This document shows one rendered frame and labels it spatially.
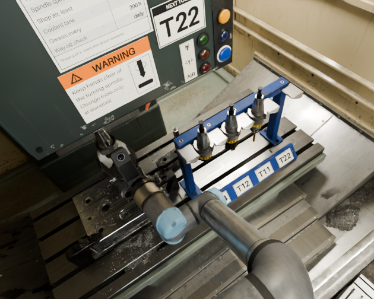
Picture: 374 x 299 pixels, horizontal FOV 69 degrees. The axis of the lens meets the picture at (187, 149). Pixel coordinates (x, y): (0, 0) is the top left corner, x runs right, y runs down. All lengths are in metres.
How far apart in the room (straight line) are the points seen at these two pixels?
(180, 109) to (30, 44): 1.52
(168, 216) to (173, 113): 1.24
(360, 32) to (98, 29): 1.04
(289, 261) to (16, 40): 0.53
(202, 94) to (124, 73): 1.49
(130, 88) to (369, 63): 1.01
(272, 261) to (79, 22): 0.48
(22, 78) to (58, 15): 0.10
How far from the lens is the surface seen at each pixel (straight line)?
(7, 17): 0.42
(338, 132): 1.49
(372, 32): 1.27
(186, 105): 1.90
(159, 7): 0.48
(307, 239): 1.31
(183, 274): 1.20
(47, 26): 0.43
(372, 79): 1.34
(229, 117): 0.85
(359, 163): 1.44
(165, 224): 0.71
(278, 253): 0.55
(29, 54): 0.44
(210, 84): 2.03
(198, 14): 0.52
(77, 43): 0.45
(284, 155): 1.20
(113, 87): 0.50
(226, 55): 0.60
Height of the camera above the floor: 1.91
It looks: 53 degrees down
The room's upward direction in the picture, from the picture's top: 12 degrees counter-clockwise
